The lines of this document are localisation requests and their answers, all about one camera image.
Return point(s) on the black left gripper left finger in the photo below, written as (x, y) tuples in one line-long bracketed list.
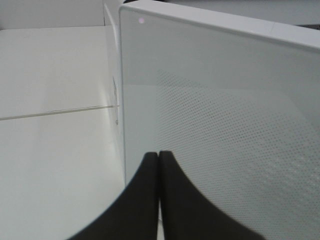
[(134, 215)]

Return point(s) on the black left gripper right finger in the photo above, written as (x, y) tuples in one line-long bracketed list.
[(187, 214)]

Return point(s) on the white microwave door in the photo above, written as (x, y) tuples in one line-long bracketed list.
[(236, 100)]

